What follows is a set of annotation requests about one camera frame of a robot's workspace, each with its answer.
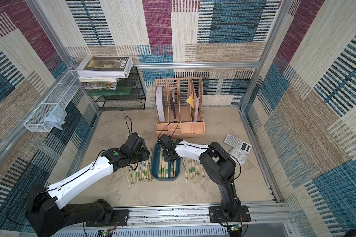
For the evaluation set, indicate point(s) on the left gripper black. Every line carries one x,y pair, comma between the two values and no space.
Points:
146,154

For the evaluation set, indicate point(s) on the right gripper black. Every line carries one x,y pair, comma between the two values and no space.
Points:
168,152

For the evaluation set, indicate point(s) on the teal plastic storage box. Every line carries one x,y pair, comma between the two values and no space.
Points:
161,170

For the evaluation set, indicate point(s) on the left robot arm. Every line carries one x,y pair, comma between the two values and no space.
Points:
48,210

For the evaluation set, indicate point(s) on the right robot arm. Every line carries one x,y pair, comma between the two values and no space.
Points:
218,164

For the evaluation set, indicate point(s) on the white box in organizer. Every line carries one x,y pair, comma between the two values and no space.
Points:
159,100

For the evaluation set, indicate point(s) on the pink desktop file organizer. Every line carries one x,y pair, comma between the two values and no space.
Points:
179,116

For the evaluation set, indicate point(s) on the yellow paper in organizer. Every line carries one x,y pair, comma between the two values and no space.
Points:
190,101

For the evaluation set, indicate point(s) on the pink folder in organizer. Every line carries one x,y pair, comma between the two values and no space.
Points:
196,99

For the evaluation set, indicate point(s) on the green folder on shelf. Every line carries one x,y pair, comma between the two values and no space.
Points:
108,92

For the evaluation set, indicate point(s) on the white calculator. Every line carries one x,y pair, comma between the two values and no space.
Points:
238,143

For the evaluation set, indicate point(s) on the stack of colourful magazines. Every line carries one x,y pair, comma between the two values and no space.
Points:
97,83

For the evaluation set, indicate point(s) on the white round alarm clock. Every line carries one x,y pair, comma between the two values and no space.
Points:
238,155

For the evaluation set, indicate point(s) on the crumpled white tissue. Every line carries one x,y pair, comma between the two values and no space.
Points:
56,117

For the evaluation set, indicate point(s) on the large white book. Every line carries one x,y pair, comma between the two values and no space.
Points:
105,67

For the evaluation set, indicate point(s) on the black wire mesh shelf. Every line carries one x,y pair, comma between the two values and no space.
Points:
128,95

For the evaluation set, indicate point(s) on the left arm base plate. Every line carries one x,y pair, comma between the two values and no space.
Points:
117,217

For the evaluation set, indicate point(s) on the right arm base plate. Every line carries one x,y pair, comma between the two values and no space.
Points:
219,214

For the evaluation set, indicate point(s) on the white wire wall basket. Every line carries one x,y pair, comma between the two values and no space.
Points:
59,97

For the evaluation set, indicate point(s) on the aluminium front rail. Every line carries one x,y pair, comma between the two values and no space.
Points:
261,212

